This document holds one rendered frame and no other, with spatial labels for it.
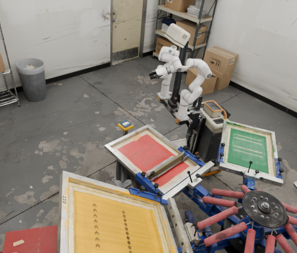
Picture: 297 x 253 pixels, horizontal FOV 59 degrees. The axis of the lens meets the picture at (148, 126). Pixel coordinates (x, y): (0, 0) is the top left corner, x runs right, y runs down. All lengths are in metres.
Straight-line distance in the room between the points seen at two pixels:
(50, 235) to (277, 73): 5.00
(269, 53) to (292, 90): 0.83
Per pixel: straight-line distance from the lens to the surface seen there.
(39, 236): 1.97
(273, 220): 2.01
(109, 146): 2.64
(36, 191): 3.66
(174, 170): 2.52
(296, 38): 5.62
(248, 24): 5.96
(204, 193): 2.31
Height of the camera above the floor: 2.77
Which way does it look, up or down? 38 degrees down
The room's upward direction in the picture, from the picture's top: 7 degrees clockwise
